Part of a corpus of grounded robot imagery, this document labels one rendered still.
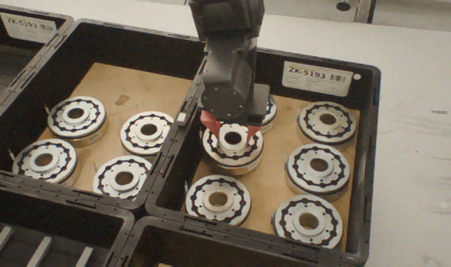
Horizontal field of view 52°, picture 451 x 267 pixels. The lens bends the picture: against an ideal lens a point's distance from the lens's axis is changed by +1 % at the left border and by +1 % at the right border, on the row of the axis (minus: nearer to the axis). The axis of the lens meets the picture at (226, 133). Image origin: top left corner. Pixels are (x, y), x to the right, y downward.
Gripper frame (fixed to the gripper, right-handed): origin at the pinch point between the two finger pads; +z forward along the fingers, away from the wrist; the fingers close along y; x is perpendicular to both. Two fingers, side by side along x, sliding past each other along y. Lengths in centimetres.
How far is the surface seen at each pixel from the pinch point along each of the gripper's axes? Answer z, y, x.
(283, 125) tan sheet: 6.4, 8.4, 9.4
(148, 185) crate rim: -3.8, -9.9, -14.7
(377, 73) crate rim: -3.7, 23.2, 15.2
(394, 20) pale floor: 92, 65, 177
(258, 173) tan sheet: 6.2, 4.9, -2.6
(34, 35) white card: 3, -46, 23
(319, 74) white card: -0.8, 13.6, 16.8
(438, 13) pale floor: 91, 90, 188
